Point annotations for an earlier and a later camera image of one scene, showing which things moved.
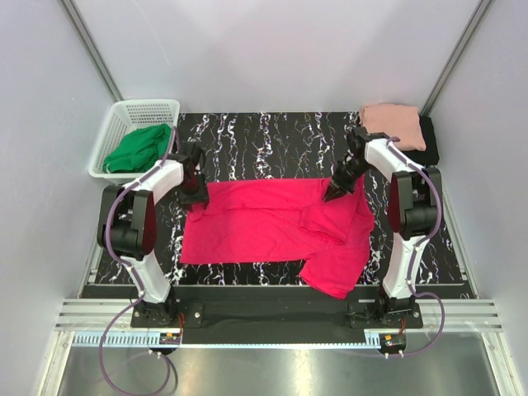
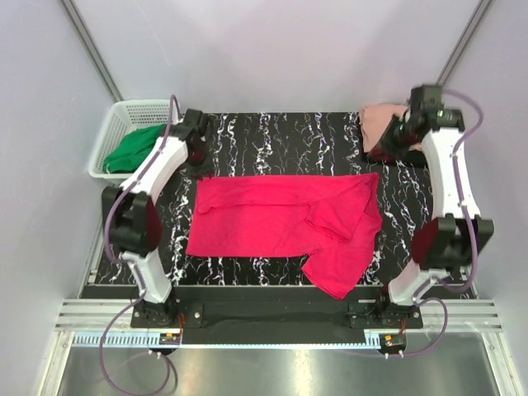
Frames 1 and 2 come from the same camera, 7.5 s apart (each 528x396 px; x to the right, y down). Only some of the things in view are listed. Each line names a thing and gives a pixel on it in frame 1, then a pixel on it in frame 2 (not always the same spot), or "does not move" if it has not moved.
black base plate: [272, 315] does not move
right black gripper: [338, 181] -> [385, 151]
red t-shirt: [285, 220] does not move
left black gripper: [200, 196] -> [205, 146]
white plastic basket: [127, 116] does not move
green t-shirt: [139, 149] does not move
